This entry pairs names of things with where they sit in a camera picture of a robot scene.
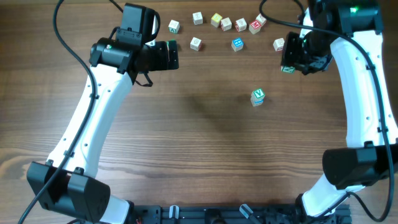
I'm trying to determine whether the red letter M block left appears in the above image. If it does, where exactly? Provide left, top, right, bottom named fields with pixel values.
left=190, top=37, right=202, bottom=51

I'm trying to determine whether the red top M block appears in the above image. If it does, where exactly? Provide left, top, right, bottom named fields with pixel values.
left=249, top=20, right=261, bottom=34

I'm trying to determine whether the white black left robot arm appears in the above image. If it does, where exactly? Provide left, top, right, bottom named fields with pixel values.
left=27, top=3, right=178, bottom=223

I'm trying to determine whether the blue top wooden block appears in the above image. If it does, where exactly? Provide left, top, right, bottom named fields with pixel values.
left=231, top=38, right=244, bottom=52

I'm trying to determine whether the red letter Y block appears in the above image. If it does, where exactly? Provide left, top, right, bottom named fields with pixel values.
left=273, top=38, right=285, bottom=52

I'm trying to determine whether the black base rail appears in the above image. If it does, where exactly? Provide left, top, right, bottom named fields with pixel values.
left=129, top=204, right=352, bottom=224

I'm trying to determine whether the green letter Z block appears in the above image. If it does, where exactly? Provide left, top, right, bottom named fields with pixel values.
left=251, top=88, right=265, bottom=101

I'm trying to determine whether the blue X base block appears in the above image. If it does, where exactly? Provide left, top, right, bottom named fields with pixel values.
left=251, top=98, right=264, bottom=106

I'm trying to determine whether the plain wooden block left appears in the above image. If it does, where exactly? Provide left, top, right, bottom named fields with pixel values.
left=193, top=12, right=203, bottom=25

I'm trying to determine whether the green letter A block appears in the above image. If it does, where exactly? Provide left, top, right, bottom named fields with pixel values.
left=168, top=20, right=180, bottom=34

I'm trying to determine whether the red edge picture block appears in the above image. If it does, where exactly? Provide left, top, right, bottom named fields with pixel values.
left=235, top=18, right=247, bottom=32

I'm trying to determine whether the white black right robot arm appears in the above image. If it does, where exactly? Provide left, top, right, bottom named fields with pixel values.
left=281, top=1, right=397, bottom=220

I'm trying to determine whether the red side picture block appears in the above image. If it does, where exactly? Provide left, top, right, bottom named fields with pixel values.
left=220, top=17, right=232, bottom=31

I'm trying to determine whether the yellow top wooden block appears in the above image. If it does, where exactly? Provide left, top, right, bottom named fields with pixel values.
left=211, top=13, right=223, bottom=27

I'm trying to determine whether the red number block far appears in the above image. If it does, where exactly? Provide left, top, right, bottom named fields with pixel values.
left=256, top=14, right=267, bottom=27

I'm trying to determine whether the green letter I block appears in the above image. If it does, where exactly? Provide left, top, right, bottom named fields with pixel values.
left=280, top=66, right=295, bottom=73

